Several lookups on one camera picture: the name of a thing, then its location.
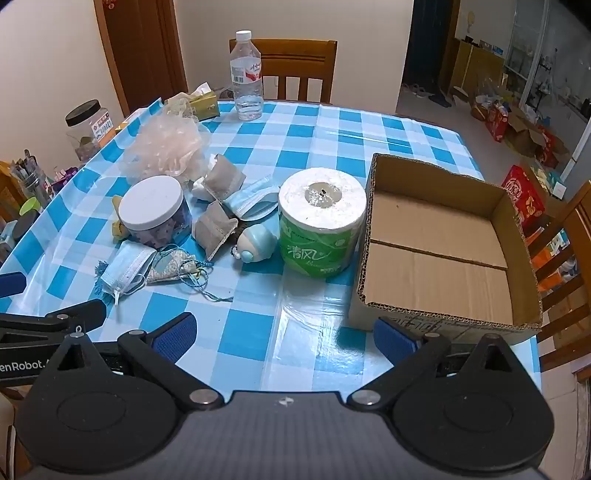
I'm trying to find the blue checkered tablecloth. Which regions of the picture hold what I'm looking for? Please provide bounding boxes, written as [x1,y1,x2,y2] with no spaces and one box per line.
[0,98,542,403]

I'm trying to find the wooden door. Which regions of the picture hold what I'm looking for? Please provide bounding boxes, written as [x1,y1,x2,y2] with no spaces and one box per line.
[93,0,188,116]

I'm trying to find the wooden cabinet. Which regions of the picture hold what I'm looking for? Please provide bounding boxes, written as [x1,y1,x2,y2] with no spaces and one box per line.
[449,37,507,96]

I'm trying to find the cardboard box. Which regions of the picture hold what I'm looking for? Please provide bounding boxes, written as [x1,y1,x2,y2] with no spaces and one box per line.
[348,153,543,345]
[505,108,560,158]

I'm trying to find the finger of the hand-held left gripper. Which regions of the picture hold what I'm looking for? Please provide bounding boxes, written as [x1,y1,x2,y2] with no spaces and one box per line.
[0,272,27,299]
[0,298,108,345]

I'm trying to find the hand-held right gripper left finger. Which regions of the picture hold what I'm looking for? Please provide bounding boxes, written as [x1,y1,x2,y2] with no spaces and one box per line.
[50,312,223,414]

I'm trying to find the patterned triangular sachet blue tassels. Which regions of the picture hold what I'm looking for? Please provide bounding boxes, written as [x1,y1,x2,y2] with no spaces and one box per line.
[95,247,234,308]

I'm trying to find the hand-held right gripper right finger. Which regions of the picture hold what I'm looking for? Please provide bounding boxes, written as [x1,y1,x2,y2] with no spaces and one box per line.
[348,316,526,413]

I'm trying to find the pen holder with pens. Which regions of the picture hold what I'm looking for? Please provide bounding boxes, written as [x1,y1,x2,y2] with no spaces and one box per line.
[9,148,54,214]

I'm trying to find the dark blue door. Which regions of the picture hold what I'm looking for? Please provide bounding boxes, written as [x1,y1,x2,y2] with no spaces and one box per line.
[401,0,461,89]

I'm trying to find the blue plush toy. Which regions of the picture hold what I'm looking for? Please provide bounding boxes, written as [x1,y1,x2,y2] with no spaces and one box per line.
[231,223,280,264]

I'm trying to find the open cardboard box on floor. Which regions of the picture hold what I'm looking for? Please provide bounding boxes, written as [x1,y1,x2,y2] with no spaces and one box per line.
[505,108,560,158]

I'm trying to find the pink mesh bath loofah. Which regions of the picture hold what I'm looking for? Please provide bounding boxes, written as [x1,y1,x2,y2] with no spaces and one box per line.
[121,113,208,184]

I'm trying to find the toilet paper roll green wrapper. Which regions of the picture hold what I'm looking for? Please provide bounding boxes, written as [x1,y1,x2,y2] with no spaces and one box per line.
[277,167,368,280]

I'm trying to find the grey fabric sachet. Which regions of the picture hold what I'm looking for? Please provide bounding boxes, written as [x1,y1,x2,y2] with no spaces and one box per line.
[193,200,239,262]
[202,154,246,202]

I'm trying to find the small red gift box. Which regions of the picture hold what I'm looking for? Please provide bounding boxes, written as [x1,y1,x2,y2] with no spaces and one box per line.
[485,104,510,143]

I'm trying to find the clear jar black lid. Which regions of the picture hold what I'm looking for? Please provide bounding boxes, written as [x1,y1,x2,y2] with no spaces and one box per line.
[65,100,116,162]

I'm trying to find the red printed gift box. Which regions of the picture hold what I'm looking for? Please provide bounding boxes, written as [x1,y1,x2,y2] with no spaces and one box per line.
[501,165,546,232]

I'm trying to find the yellow fabric toy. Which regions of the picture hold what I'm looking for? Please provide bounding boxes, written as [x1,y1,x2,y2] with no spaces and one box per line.
[112,194,129,241]

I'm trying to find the clear jar white lid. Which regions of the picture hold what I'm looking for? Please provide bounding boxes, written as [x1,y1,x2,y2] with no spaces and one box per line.
[117,175,193,250]

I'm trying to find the wooden chair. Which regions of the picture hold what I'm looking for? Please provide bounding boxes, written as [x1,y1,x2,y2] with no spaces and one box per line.
[526,180,591,366]
[229,38,338,105]

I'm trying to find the blue face mask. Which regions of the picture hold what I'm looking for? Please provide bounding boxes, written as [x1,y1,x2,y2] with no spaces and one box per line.
[99,242,158,306]
[222,175,280,220]

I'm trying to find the clear plastic water bottle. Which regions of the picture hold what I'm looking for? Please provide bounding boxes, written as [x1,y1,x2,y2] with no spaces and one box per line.
[229,30,265,122]

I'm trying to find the green tissue box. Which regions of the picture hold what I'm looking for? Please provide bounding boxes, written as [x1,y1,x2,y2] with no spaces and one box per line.
[166,83,221,122]

